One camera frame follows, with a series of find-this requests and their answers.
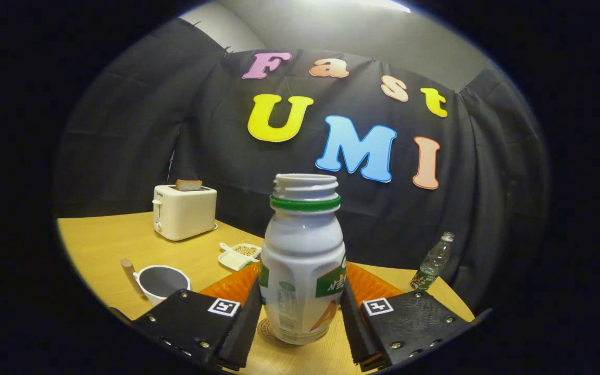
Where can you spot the round wooden coaster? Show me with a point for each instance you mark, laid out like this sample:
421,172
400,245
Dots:
264,332

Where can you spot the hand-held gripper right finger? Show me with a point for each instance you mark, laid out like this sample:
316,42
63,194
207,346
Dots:
414,320

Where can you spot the clear plastic water bottle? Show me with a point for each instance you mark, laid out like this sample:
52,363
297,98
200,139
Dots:
430,265

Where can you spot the cream toaster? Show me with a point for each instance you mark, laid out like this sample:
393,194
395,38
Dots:
185,213

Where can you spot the white divided bean dish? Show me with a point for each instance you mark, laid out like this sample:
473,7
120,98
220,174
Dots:
235,258

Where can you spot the bread slice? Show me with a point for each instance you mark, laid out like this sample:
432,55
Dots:
189,185

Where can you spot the wooden table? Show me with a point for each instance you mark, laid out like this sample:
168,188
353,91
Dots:
107,239

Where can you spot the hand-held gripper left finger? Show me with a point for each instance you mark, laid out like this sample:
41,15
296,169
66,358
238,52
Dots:
190,320

